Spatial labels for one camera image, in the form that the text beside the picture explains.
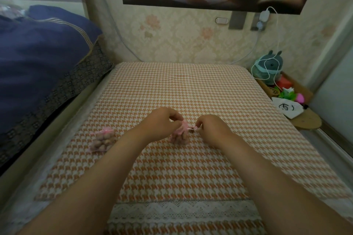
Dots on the person's left hand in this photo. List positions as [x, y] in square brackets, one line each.
[157, 126]

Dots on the person's right hand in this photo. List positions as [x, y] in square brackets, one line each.
[213, 130]

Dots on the person's right fingers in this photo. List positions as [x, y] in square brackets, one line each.
[199, 127]

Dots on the person's left thumb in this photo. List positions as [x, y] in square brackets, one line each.
[176, 126]

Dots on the pink mesh pouch of nuts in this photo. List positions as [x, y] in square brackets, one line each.
[179, 133]
[102, 139]

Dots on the person's right forearm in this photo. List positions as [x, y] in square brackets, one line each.
[278, 190]

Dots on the person's left forearm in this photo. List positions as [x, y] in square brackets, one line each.
[91, 188]

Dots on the orange houndstooth table cloth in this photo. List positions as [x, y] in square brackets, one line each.
[193, 138]

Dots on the teal plush toy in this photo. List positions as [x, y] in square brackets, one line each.
[267, 66]

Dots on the red box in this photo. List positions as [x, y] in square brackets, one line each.
[284, 82]

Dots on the green and pink toy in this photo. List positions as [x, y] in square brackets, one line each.
[291, 95]

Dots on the wooden side shelf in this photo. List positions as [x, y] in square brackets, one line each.
[299, 108]

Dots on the dark patterned blanket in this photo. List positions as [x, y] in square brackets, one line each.
[49, 100]

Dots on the navy blue quilt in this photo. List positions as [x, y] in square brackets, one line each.
[38, 58]

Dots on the white wall hook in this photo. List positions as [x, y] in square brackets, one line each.
[222, 20]

